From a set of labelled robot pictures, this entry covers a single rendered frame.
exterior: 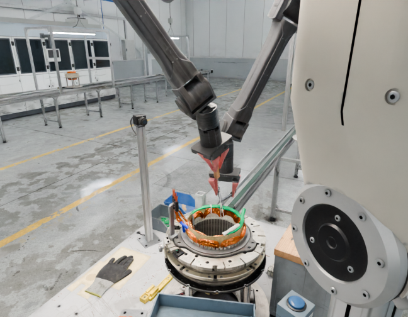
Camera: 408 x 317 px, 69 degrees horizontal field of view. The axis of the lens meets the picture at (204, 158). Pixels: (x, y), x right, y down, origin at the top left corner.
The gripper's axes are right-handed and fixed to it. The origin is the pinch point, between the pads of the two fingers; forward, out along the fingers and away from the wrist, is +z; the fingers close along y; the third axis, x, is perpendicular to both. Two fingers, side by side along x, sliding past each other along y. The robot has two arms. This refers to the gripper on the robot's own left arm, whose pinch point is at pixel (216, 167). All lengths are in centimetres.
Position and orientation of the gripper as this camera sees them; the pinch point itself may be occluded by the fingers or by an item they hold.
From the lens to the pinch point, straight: 84.4
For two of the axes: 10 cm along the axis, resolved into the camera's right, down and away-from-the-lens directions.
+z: 1.6, 7.8, 6.1
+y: -6.6, 5.4, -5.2
